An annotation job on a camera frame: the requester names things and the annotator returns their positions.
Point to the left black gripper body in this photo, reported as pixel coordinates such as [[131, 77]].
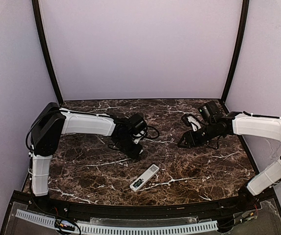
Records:
[[132, 151]]

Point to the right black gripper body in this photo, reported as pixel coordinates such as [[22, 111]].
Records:
[[191, 138]]

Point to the white remote control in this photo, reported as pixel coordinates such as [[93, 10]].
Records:
[[146, 176]]

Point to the green AAA battery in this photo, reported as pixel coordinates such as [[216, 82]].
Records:
[[138, 183]]

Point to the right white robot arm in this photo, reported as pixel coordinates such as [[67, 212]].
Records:
[[241, 123]]

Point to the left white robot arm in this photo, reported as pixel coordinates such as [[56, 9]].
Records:
[[43, 138]]

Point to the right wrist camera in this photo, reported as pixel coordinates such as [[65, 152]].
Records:
[[210, 113]]

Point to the black front rail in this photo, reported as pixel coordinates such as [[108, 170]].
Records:
[[218, 209]]

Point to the white slotted cable duct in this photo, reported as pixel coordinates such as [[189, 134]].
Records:
[[99, 226]]

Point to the right black frame post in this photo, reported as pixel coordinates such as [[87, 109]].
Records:
[[237, 49]]

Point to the black frame post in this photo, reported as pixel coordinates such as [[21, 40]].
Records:
[[237, 49], [45, 50]]

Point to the left black frame post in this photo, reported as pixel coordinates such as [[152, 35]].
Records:
[[45, 50]]

